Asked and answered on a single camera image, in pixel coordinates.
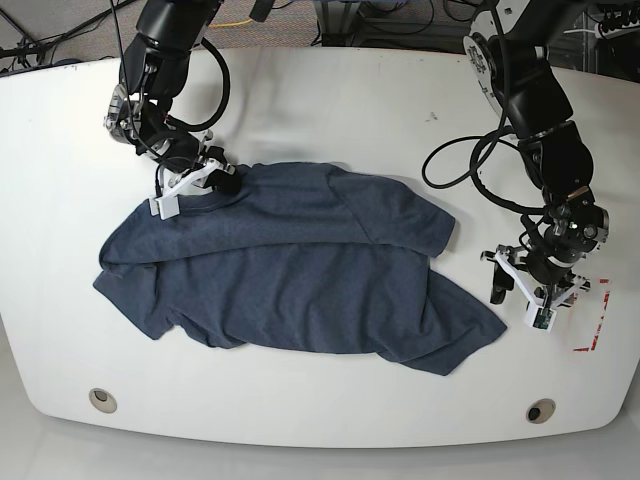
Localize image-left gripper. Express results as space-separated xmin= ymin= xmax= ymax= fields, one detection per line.
xmin=132 ymin=129 xmax=242 ymax=197

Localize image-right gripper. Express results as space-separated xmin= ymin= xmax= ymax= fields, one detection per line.
xmin=480 ymin=187 xmax=609 ymax=308

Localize dark blue T-shirt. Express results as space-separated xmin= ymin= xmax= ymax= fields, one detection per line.
xmin=94 ymin=163 xmax=506 ymax=376

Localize red tape rectangle marking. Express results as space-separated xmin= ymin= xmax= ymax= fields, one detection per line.
xmin=569 ymin=278 xmax=612 ymax=353

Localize black tripod stand legs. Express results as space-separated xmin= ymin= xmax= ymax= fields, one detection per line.
xmin=1 ymin=0 xmax=136 ymax=62

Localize white power strip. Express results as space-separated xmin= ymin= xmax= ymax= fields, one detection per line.
xmin=595 ymin=16 xmax=639 ymax=40

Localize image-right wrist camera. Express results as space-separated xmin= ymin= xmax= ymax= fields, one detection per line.
xmin=524 ymin=292 xmax=557 ymax=332

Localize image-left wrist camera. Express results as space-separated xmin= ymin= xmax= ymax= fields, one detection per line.
xmin=148 ymin=196 xmax=180 ymax=220

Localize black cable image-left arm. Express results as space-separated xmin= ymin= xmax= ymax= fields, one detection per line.
xmin=107 ymin=0 xmax=234 ymax=166

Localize right table cable grommet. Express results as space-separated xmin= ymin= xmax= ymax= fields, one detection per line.
xmin=526 ymin=398 xmax=556 ymax=424

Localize table cable grommet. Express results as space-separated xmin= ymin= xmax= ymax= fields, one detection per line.
xmin=89 ymin=388 xmax=117 ymax=414
xmin=526 ymin=398 xmax=556 ymax=424

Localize yellow cable on floor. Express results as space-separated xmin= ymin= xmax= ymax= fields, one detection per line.
xmin=209 ymin=14 xmax=254 ymax=29

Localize left table cable grommet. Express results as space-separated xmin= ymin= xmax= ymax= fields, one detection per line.
xmin=89 ymin=388 xmax=117 ymax=414

